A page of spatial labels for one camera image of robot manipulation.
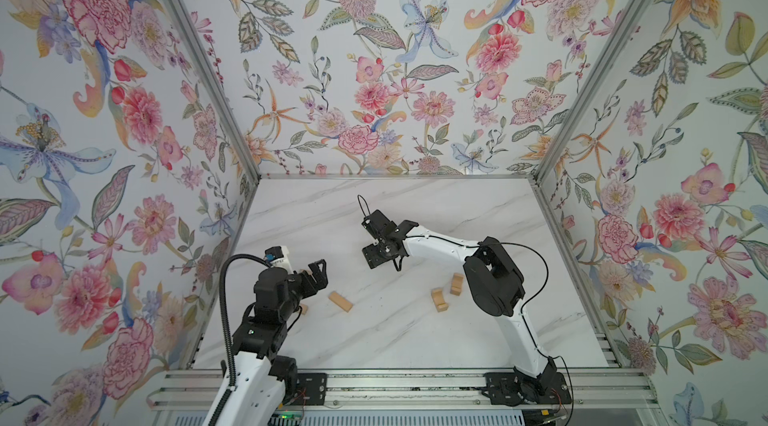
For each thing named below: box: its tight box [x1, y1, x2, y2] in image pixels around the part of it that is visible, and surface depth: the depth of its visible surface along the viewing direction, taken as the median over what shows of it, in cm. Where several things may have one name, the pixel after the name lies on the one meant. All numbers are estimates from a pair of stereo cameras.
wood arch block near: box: [431, 288, 449, 312], surface depth 92 cm
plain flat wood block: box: [328, 291, 353, 313], surface depth 90 cm
